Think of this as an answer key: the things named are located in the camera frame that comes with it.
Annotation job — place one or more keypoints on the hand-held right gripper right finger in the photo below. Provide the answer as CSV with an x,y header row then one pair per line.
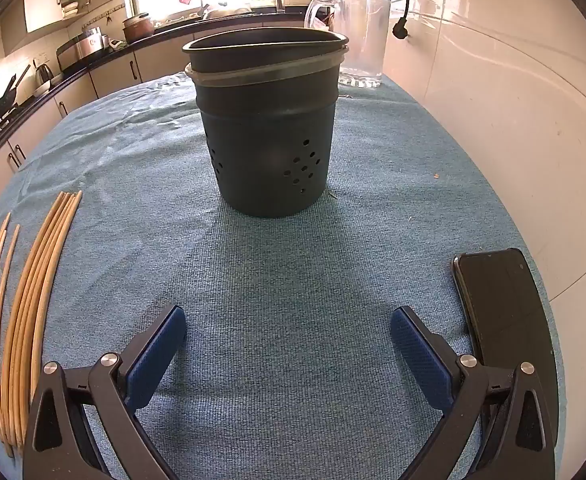
x,y
420,355

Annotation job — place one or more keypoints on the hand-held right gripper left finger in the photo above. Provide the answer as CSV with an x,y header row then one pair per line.
x,y
155,355

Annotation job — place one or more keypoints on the bundle of wooden chopsticks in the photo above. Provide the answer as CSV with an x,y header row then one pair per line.
x,y
25,310

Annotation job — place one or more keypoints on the dark utensil holder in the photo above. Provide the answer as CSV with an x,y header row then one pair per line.
x,y
268,135

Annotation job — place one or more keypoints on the black smartphone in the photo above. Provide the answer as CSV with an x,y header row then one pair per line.
x,y
503,305

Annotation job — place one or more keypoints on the blue towel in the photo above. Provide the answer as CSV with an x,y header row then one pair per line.
x,y
273,270

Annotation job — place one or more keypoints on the beige base cabinets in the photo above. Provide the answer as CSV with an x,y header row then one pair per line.
x,y
158,65

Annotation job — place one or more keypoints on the electric kettle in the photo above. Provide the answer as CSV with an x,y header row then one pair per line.
x,y
43,74

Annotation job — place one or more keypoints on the black kitchen countertop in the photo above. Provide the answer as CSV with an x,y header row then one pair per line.
x,y
118,52

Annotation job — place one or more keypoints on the green white dish cloth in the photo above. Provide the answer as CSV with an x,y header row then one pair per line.
x,y
117,45

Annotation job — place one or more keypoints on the stainless steel countertop appliance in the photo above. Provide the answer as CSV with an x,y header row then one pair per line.
x,y
80,50

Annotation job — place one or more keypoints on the clear glass mug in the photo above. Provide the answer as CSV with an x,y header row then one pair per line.
x,y
363,35

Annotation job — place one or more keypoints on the brown cooking pot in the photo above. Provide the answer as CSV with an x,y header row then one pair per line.
x,y
138,30

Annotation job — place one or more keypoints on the beige wall cabinets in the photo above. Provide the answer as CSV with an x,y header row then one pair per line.
x,y
43,5

